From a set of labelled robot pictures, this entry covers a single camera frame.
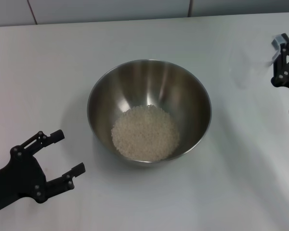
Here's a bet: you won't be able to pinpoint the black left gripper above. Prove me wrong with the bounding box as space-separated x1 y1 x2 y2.
0 129 87 215

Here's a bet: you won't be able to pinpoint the clear plastic measuring cup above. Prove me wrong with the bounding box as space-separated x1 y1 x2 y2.
227 38 279 90

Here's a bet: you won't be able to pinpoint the white rice grains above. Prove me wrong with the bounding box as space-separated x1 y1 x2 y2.
110 104 181 162

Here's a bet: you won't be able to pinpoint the stainless steel mixing bowl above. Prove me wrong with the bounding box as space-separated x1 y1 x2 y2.
87 59 212 168

